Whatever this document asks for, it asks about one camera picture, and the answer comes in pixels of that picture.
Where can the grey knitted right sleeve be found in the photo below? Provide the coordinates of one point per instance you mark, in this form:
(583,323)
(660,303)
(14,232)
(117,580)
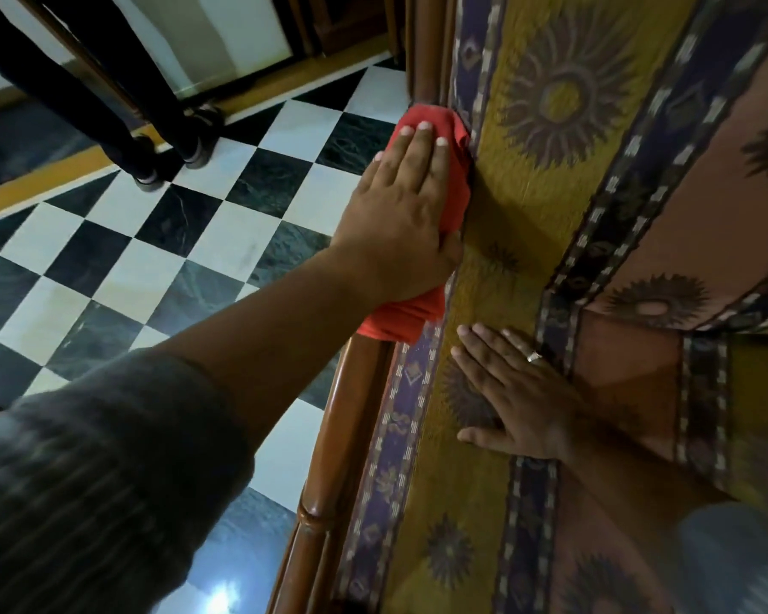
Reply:
(736,562)

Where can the grey knitted left sleeve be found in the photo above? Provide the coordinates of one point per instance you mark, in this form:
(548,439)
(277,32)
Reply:
(96,485)

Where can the grey knitted sleeve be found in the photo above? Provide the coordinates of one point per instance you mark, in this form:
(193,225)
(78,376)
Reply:
(736,562)
(96,485)

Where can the red cleaning cloth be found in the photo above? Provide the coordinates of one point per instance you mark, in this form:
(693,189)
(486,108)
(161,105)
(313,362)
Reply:
(457,178)

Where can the dark wooden cabinet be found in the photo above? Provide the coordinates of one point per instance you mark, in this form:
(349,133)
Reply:
(345,19)

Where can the white door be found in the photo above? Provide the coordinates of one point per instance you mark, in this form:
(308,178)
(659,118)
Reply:
(217,31)

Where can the person's right forearm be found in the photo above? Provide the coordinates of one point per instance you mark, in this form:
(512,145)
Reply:
(633,479)

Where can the person's left little finger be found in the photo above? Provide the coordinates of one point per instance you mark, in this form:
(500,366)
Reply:
(377,175)

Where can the person's right thumb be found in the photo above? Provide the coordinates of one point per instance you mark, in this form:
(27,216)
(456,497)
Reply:
(483,436)

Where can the sun patterned sofa seat cushion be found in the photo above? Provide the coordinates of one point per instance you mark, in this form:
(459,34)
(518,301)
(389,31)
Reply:
(467,505)

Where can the person's left forearm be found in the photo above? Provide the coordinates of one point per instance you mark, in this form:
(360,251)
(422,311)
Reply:
(275,338)

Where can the person's right middle finger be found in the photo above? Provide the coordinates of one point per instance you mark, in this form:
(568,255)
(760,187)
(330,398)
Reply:
(493,358)

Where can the person's left thumb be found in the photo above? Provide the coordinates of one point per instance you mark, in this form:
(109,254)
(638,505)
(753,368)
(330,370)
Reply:
(453,254)

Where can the person's left hand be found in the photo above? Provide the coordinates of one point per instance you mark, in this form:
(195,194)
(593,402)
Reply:
(397,223)

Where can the brown wooden stick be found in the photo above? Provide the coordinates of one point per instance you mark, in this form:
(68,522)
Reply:
(83,60)

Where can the sun patterned sofa back cushion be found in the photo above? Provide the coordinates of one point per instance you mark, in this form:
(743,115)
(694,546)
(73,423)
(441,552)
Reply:
(563,153)

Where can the person's right hand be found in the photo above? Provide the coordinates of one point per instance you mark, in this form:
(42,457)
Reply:
(537,409)

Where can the brown wooden sofa frame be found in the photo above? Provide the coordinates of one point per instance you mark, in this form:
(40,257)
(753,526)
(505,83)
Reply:
(345,453)

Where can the person's left middle finger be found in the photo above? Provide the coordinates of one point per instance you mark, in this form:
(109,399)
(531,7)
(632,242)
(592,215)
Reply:
(421,153)

